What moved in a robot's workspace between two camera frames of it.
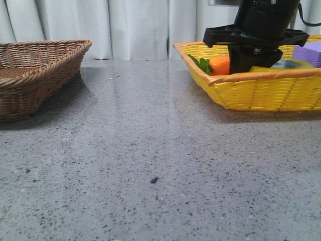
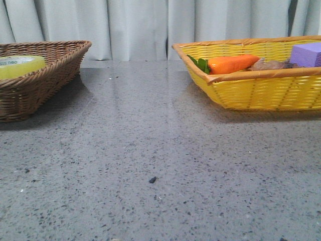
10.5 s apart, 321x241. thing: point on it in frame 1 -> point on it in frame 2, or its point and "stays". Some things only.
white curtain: [126, 29] stays
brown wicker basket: [32, 72] stays
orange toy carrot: [213, 66] stays
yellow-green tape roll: [284, 64] -> [14, 66]
